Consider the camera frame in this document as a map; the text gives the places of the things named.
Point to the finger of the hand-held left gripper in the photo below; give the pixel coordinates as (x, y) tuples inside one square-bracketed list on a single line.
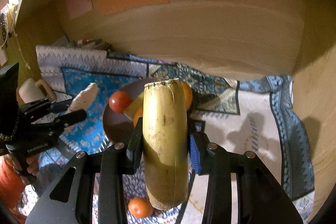
[(59, 106), (71, 117)]

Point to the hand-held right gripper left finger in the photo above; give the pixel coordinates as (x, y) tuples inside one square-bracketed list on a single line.
[(135, 145)]

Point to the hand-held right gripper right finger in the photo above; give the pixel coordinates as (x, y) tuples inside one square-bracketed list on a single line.
[(194, 153)]

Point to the dark brown round plate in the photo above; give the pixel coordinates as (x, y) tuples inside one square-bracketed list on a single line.
[(115, 127)]

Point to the large orange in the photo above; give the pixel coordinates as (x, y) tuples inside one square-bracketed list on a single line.
[(137, 116), (187, 96)]

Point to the green banana pieces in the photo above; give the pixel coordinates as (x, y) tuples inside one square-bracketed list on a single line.
[(165, 140)]

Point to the yellow sugarcane piece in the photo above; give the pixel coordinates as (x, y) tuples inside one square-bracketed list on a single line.
[(134, 107)]

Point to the red tomato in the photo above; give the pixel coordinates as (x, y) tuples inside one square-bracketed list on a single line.
[(119, 102)]

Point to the person's left hand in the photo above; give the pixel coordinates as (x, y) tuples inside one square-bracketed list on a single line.
[(32, 165)]

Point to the white mug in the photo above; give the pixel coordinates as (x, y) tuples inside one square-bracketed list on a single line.
[(30, 91)]

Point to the small tangerine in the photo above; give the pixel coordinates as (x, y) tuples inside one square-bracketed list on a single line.
[(140, 207)]

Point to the stack of booklets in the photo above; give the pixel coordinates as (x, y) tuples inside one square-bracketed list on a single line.
[(86, 44)]

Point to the blue patterned tablecloth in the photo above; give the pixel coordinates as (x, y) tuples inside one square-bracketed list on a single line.
[(262, 121)]

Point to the pink sticky note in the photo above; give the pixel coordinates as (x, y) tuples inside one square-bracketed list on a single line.
[(79, 2)]

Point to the wooden desk hutch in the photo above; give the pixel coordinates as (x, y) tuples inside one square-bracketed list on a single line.
[(210, 29)]

